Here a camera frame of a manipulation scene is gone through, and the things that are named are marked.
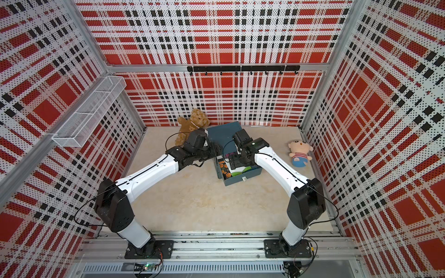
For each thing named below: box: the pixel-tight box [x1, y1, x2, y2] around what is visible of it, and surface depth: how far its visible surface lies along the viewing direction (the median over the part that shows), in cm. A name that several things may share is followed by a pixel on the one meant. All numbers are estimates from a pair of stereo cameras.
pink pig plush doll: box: [287, 139, 314, 168], surface depth 103 cm
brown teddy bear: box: [174, 108, 211, 147], surface depth 113 cm
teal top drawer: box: [213, 156, 263, 187], surface depth 79 cm
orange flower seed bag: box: [218, 158, 233, 180], surface depth 84 cm
